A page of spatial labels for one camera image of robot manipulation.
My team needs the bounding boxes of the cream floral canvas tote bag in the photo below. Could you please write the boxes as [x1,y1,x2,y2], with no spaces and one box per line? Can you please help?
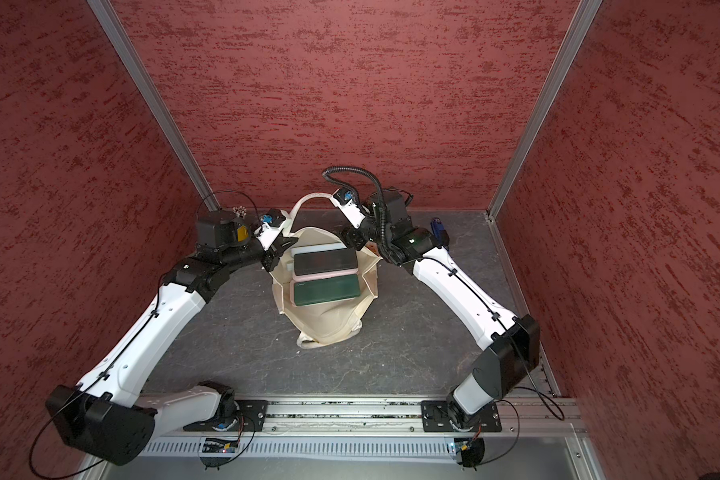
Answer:
[270,193,381,349]

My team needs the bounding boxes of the green pencil case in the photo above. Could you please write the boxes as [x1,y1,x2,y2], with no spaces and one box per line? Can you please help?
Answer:
[291,274,361,307]

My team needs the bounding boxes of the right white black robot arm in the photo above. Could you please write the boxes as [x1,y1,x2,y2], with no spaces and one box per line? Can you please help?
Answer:
[331,187,540,431]

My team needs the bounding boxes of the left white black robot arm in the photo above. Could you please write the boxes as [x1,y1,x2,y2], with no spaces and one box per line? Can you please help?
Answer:
[46,209,297,466]

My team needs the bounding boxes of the dark grey pencil case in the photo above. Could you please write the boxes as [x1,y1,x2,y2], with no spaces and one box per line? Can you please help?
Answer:
[293,248,358,277]

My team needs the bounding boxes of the pink pencil case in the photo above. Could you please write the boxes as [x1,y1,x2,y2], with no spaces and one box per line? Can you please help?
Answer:
[290,269,359,299]

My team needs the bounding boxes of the blue stapler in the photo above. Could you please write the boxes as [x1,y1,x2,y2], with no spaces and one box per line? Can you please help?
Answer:
[430,217,450,250]

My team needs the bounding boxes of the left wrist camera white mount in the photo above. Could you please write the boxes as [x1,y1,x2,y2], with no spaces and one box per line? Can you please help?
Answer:
[255,208,292,251]

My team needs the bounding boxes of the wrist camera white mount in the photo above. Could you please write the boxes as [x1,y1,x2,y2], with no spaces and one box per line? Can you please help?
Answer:
[330,187,366,229]
[255,208,292,251]

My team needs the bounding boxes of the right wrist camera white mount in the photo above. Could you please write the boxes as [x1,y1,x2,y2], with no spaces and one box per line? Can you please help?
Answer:
[330,187,366,229]

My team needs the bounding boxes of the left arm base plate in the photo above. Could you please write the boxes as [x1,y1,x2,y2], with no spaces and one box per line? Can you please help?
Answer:
[183,400,270,434]

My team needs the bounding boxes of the aluminium front rail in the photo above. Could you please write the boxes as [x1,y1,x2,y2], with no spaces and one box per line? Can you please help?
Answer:
[113,394,589,436]

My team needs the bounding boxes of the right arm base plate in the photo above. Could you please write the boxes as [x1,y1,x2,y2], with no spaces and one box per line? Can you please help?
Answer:
[420,400,502,434]

